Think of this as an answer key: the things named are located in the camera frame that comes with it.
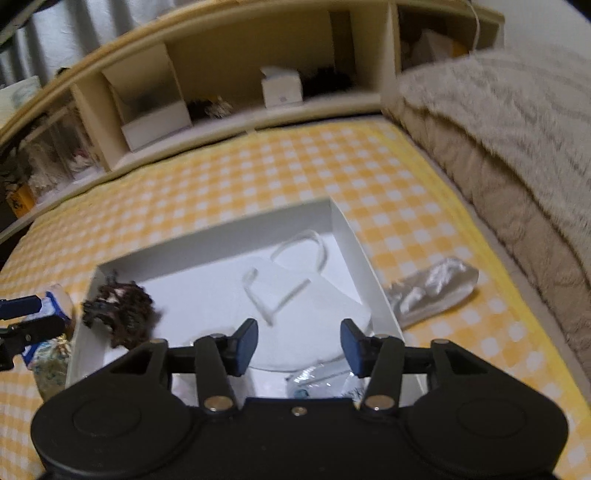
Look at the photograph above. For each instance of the clear plastic packet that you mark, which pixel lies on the clear plastic packet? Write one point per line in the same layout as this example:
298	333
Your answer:
318	381

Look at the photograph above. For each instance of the white open lidded box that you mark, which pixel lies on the white open lidded box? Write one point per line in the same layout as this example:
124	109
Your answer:
157	123

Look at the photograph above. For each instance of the white shallow cardboard box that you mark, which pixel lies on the white shallow cardboard box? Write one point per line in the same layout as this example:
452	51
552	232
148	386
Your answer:
184	286

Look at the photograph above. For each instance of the small black fluffy object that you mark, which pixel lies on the small black fluffy object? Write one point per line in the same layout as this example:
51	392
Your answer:
62	72

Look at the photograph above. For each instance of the wooden shelf unit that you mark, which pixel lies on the wooden shelf unit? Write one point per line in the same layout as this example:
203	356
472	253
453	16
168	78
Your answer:
390	46

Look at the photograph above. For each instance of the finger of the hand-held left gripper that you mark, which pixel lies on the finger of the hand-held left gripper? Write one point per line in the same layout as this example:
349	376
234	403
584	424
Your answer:
37	328
21	308

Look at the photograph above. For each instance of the grey curtain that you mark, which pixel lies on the grey curtain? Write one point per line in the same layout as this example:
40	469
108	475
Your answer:
69	27

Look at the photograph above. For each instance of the grey foil sachet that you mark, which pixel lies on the grey foil sachet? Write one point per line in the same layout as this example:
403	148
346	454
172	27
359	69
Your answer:
429	290

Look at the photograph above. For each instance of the white plastic bag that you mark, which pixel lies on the white plastic bag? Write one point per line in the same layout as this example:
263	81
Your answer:
434	46

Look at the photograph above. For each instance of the cream doll in clear case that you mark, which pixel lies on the cream doll in clear case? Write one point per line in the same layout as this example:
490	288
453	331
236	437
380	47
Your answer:
39	164

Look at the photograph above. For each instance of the floral fabric pouch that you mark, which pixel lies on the floral fabric pouch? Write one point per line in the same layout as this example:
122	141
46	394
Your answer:
51	371

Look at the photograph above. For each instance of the white face mask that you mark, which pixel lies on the white face mask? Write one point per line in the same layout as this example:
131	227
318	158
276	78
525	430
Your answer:
314	314

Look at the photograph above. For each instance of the blue and white packet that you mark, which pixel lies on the blue and white packet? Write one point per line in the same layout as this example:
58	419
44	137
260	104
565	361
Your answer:
56	302

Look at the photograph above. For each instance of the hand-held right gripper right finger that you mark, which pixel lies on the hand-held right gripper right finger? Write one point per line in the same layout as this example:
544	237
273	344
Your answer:
354	347

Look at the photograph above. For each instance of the white tissue box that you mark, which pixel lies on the white tissue box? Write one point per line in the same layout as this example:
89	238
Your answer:
281	90

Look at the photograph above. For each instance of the pink doll in clear case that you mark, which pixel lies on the pink doll in clear case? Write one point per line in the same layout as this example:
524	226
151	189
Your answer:
76	143

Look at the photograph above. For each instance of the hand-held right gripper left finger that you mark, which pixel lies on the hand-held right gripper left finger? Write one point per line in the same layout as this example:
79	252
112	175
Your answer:
244	347

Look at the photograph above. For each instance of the yellow printed box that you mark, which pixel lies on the yellow printed box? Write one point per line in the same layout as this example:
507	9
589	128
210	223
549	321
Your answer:
22	201

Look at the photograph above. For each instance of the dark knitted scrunchie bundle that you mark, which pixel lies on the dark knitted scrunchie bundle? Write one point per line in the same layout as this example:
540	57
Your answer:
122	307

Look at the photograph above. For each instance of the beige fluffy blanket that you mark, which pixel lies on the beige fluffy blanket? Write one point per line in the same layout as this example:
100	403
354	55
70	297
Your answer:
508	138

